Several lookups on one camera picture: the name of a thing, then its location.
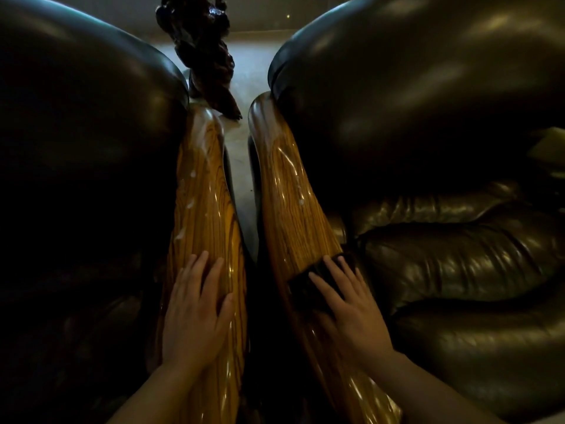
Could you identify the person's right hand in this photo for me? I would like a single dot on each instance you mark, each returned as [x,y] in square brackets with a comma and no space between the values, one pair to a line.
[357,317]

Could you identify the person's left hand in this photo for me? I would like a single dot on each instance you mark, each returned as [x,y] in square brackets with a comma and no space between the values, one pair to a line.
[192,322]

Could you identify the person's left thumb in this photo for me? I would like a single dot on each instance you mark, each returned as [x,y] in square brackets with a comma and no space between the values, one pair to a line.
[226,311]

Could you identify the person's right middle finger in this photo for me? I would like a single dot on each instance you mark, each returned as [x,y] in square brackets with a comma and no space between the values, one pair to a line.
[337,273]

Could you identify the person's left middle finger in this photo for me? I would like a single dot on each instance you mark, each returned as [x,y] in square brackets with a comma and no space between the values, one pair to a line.
[200,271]

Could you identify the person's left little finger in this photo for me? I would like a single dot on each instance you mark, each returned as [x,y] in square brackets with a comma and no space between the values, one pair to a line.
[173,290]

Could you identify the black cleaning cloth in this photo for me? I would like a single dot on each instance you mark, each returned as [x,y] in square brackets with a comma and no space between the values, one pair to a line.
[304,286]

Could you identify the person's right forearm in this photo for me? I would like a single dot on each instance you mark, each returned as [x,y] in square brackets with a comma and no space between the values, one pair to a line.
[423,392]

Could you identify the person's left forearm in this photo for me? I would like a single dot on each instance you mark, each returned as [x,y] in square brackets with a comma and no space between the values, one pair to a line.
[154,397]

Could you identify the glossy wooden armrest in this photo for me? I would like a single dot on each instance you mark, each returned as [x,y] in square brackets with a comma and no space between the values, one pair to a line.
[293,207]
[205,207]

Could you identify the dark leather armchair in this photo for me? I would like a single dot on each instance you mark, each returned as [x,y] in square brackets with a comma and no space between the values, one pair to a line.
[84,180]
[441,150]

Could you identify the dark carved wooden stand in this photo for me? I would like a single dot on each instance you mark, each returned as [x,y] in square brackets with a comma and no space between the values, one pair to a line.
[203,52]

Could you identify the olive cushion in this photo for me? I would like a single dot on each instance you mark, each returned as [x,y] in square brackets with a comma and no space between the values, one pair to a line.
[549,150]

